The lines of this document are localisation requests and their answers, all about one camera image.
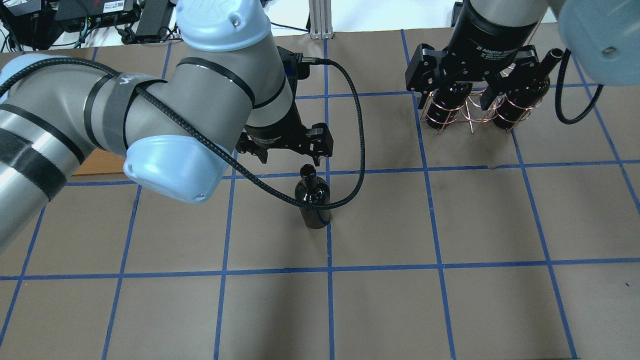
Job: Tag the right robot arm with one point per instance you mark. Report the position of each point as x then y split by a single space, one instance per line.
603 35

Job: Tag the copper wire bottle basket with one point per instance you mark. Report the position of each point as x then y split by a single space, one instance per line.
471 112

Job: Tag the black power adapter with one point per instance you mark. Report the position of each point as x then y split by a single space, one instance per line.
154 21

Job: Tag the dark wine bottle front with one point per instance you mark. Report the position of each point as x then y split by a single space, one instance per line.
446 103

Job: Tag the dark wine bottle moved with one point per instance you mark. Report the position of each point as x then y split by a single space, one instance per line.
312 190

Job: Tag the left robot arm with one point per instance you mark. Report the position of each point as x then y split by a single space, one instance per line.
233 90

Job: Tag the aluminium frame post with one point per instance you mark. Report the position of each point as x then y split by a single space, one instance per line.
320 20

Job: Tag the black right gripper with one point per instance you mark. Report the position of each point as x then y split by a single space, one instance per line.
492 37

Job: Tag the wooden tray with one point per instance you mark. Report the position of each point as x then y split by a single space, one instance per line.
100 162

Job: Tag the dark wine bottle rear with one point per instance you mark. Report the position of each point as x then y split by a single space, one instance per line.
531 86

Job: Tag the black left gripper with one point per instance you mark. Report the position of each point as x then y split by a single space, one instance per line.
276 138

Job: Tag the dark wine bottle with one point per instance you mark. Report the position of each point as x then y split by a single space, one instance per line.
446 103
531 86

